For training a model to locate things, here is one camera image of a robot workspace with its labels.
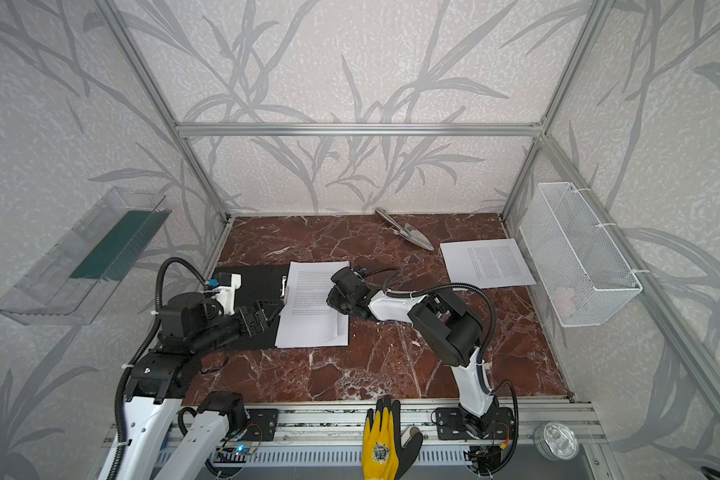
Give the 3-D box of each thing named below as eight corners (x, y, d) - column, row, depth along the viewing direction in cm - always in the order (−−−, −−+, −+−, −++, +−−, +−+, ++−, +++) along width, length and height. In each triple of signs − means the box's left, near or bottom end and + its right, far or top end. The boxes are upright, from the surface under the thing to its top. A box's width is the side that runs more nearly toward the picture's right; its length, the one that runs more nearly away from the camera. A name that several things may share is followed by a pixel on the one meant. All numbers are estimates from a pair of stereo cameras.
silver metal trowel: (370, 217, 123) (370, 213, 121) (379, 210, 126) (379, 206, 124) (429, 253, 111) (430, 249, 109) (438, 244, 114) (439, 240, 112)
